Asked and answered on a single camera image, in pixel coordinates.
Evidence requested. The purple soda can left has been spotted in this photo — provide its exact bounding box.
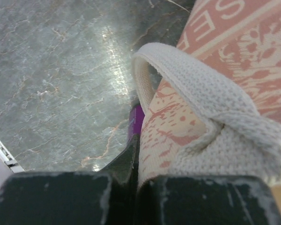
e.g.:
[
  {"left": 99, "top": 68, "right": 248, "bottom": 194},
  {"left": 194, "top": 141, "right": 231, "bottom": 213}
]
[{"left": 127, "top": 103, "right": 145, "bottom": 142}]

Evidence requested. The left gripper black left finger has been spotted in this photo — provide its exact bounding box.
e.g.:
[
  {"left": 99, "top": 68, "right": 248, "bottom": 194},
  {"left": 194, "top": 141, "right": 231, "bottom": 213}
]
[{"left": 0, "top": 135, "right": 140, "bottom": 225}]

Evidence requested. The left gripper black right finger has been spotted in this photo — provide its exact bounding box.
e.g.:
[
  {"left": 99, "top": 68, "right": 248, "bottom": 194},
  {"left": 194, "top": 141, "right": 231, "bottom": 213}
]
[{"left": 134, "top": 175, "right": 281, "bottom": 225}]

